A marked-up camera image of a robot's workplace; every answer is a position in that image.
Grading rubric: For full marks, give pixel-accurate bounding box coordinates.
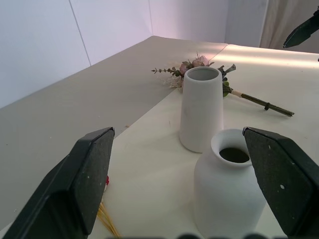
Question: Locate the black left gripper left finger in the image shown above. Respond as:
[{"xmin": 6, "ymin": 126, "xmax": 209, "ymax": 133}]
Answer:
[{"xmin": 2, "ymin": 126, "xmax": 116, "ymax": 239}]

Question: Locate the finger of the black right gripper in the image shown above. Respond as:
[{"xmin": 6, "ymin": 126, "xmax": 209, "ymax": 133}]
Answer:
[{"xmin": 283, "ymin": 6, "xmax": 319, "ymax": 49}]

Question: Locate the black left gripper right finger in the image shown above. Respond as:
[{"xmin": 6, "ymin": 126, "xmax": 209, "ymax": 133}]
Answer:
[{"xmin": 242, "ymin": 126, "xmax": 319, "ymax": 239}]

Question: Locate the white narrow-neck vase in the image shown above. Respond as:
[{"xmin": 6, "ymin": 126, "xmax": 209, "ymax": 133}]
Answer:
[{"xmin": 193, "ymin": 128, "xmax": 266, "ymax": 239}]

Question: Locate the tall white cylindrical vase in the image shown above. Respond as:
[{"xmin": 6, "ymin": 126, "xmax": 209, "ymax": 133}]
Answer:
[{"xmin": 179, "ymin": 66, "xmax": 224, "ymax": 153}]

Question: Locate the beige curtain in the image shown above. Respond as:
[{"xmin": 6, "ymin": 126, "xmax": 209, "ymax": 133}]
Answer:
[{"xmin": 259, "ymin": 0, "xmax": 319, "ymax": 54}]

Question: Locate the dried yellow stem bouquet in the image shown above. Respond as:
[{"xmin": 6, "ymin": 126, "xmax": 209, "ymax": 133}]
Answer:
[{"xmin": 96, "ymin": 175, "xmax": 121, "ymax": 238}]

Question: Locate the pink rose flower bouquet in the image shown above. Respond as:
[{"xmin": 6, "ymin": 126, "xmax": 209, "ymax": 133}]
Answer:
[{"xmin": 151, "ymin": 51, "xmax": 295, "ymax": 117}]

